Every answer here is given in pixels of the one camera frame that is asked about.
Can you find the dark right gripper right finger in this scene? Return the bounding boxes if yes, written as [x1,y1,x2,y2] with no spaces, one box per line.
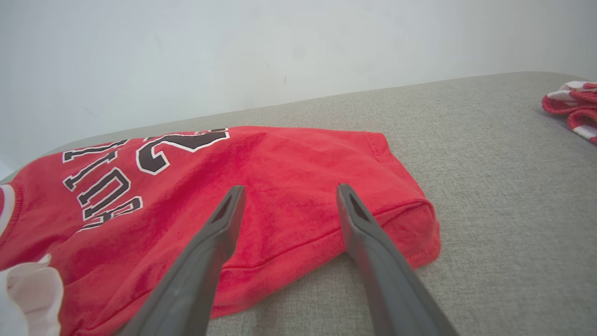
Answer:
[336,183,460,336]

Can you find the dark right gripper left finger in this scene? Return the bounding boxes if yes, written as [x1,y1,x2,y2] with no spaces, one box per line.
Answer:
[118,185,247,336]

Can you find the red basketball jersey white sleeves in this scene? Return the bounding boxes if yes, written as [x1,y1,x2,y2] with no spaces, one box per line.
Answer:
[0,126,442,336]

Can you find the red shorts white side stripe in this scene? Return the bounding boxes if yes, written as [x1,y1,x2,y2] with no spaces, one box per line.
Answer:
[541,81,597,145]

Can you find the grey fabric sofa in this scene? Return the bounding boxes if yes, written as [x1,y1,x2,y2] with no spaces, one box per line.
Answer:
[0,71,597,336]

